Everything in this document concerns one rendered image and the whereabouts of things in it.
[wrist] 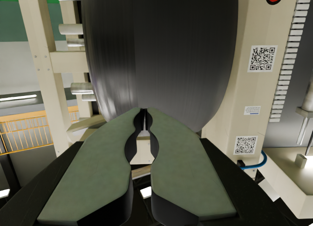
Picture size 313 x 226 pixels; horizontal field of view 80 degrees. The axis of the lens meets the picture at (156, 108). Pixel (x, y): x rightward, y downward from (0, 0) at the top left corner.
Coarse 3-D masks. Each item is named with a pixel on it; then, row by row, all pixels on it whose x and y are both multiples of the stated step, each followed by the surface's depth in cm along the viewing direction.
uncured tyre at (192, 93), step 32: (96, 0) 31; (128, 0) 31; (160, 0) 31; (192, 0) 31; (224, 0) 32; (96, 32) 32; (128, 32) 32; (160, 32) 32; (192, 32) 32; (224, 32) 33; (96, 64) 35; (128, 64) 33; (160, 64) 34; (192, 64) 34; (224, 64) 36; (96, 96) 41; (128, 96) 37; (160, 96) 37; (192, 96) 37; (192, 128) 46
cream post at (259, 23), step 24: (240, 0) 53; (264, 0) 49; (288, 0) 49; (240, 24) 53; (264, 24) 51; (288, 24) 51; (240, 48) 54; (240, 72) 55; (264, 72) 56; (240, 96) 58; (264, 96) 59; (216, 120) 75; (240, 120) 61; (264, 120) 62; (216, 144) 75
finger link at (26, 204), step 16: (80, 144) 9; (64, 160) 8; (48, 176) 7; (32, 192) 7; (48, 192) 7; (16, 208) 6; (32, 208) 6; (0, 224) 6; (16, 224) 6; (32, 224) 6
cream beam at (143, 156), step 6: (84, 132) 101; (90, 132) 100; (84, 138) 94; (138, 138) 94; (144, 138) 94; (138, 144) 94; (144, 144) 94; (138, 150) 95; (144, 150) 95; (138, 156) 96; (144, 156) 96; (150, 156) 96; (132, 162) 97; (138, 162) 98; (144, 162) 98; (150, 162) 98
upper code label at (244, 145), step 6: (240, 138) 64; (246, 138) 64; (252, 138) 64; (240, 144) 65; (246, 144) 65; (252, 144) 65; (234, 150) 65; (240, 150) 66; (246, 150) 66; (252, 150) 66
